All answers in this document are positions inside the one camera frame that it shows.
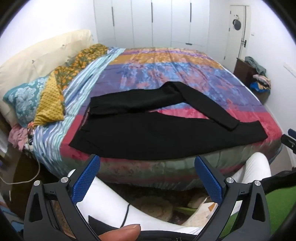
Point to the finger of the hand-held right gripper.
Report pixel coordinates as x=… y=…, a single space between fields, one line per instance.
x=288 y=141

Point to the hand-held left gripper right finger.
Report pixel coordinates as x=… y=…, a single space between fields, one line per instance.
x=209 y=180

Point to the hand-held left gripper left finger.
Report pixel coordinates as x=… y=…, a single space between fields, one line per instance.
x=85 y=183

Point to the black pants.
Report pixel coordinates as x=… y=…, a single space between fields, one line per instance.
x=150 y=139

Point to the person's left hand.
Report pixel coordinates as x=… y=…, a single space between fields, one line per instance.
x=118 y=233

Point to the person's right leg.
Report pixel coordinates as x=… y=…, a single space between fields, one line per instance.
x=254 y=166

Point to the beige floor rug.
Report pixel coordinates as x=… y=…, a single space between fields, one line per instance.
x=155 y=206

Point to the pile of colourful clothes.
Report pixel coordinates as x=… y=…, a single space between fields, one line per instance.
x=261 y=81

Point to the pink crumpled cloth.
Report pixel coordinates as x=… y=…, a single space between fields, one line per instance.
x=18 y=136

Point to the dark wooden cabinet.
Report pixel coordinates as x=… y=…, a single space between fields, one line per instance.
x=241 y=69

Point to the mustard dotted cloth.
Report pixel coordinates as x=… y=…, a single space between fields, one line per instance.
x=49 y=104

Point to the blue striped bed sheet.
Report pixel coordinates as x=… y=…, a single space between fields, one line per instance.
x=81 y=81

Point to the teal floral pillow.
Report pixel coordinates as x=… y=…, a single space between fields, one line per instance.
x=23 y=97

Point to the white door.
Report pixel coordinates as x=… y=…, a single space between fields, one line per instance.
x=233 y=46

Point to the colourful patchwork bedspread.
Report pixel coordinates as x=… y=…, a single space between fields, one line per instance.
x=161 y=69

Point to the green orange floral cloth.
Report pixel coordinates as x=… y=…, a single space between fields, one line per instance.
x=78 y=60

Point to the round black door hanger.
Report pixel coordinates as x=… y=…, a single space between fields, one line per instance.
x=237 y=24

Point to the cream pillow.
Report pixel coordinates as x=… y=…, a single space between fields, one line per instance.
x=34 y=55

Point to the white wardrobe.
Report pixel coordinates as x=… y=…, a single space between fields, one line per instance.
x=143 y=23

